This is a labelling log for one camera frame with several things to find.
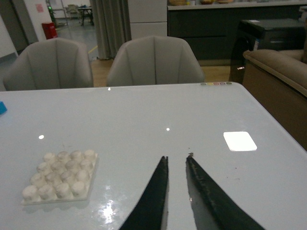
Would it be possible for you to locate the beige sofa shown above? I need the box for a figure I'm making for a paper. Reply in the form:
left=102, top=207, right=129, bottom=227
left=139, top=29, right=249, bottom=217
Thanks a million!
left=243, top=49, right=307, bottom=148

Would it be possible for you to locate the dark kitchen counter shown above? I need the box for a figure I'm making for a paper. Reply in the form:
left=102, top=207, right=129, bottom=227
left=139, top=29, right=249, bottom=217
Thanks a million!
left=167, top=0, right=307, bottom=61

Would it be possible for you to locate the white studded base plate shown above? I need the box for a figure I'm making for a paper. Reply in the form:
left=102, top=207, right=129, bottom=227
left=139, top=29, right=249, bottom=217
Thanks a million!
left=21, top=149, right=98, bottom=205

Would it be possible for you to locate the wicker basket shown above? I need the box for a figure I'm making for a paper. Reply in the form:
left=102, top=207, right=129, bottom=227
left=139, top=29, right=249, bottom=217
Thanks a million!
left=168, top=0, right=186, bottom=6

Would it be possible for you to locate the left grey chair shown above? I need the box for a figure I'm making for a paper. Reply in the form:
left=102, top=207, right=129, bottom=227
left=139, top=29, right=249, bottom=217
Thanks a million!
left=3, top=38, right=94, bottom=91

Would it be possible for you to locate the grey curtain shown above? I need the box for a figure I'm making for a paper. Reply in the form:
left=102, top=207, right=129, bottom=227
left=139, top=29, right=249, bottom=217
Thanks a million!
left=90, top=0, right=131, bottom=60

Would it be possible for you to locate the red bin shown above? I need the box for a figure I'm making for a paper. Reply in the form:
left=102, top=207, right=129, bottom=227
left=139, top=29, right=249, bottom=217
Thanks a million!
left=42, top=22, right=58, bottom=39

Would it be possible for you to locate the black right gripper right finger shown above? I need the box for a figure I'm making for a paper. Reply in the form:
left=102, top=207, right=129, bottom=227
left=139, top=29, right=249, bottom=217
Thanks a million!
left=186, top=156, right=264, bottom=230

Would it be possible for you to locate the fruit plate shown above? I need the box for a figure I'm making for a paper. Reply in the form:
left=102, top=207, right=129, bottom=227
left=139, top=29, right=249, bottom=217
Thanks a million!
left=216, top=0, right=234, bottom=4

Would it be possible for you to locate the right grey chair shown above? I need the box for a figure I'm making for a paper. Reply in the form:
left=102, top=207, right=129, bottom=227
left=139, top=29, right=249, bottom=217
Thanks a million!
left=107, top=35, right=205, bottom=87

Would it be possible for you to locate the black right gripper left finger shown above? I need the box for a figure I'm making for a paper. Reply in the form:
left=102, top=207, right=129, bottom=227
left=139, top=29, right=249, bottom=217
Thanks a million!
left=120, top=156, right=168, bottom=230

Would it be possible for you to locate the white refrigerator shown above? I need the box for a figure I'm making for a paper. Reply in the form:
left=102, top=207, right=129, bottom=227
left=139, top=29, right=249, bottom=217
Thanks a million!
left=128, top=0, right=167, bottom=39

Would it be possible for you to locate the blue block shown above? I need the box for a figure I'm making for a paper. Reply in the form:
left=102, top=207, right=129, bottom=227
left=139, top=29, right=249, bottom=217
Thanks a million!
left=0, top=101, right=7, bottom=114

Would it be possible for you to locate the black cabinet box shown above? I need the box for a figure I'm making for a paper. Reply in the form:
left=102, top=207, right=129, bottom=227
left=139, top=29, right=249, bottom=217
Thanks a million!
left=229, top=19, right=305, bottom=83

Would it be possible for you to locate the coloured button strip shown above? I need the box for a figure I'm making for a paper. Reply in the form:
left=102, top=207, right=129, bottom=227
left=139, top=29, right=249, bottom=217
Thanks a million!
left=201, top=81, right=232, bottom=86

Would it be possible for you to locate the grey chair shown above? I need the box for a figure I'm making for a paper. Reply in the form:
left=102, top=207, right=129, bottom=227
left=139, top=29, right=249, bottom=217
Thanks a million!
left=3, top=38, right=94, bottom=91
left=107, top=35, right=205, bottom=87

